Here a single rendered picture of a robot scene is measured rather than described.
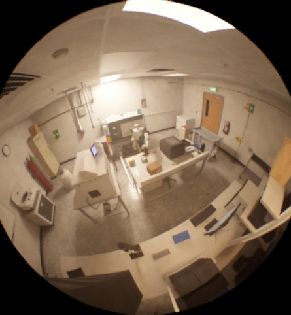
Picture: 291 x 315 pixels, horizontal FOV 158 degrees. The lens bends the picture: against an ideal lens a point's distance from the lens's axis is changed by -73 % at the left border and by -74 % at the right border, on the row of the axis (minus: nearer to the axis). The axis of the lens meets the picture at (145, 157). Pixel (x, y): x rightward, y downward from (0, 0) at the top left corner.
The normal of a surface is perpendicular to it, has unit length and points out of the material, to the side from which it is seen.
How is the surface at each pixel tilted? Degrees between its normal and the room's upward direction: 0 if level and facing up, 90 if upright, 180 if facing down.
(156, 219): 0
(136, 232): 0
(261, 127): 90
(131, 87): 90
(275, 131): 90
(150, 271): 0
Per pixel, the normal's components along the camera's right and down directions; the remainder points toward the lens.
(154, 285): -0.10, -0.77
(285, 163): -0.91, 0.33
